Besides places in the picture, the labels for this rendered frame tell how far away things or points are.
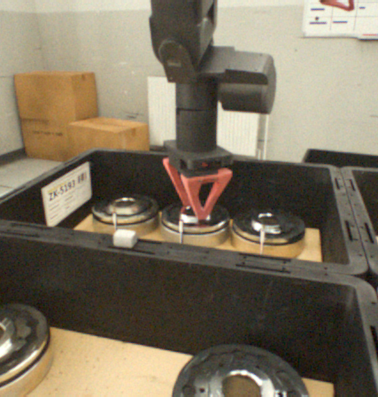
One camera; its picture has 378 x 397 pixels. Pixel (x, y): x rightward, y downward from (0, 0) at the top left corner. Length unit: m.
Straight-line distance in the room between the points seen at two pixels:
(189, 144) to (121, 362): 0.28
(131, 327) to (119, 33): 3.56
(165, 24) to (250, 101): 0.13
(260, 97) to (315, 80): 2.83
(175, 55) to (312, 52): 2.87
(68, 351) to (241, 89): 0.34
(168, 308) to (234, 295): 0.06
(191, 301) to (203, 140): 0.24
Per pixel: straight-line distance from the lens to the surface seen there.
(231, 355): 0.35
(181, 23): 0.44
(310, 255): 0.56
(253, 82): 0.48
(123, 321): 0.39
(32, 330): 0.40
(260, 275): 0.32
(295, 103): 3.34
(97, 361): 0.39
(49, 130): 3.91
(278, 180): 0.60
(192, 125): 0.51
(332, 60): 3.29
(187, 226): 0.54
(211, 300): 0.35
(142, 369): 0.38
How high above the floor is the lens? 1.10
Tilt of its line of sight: 23 degrees down
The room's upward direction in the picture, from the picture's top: straight up
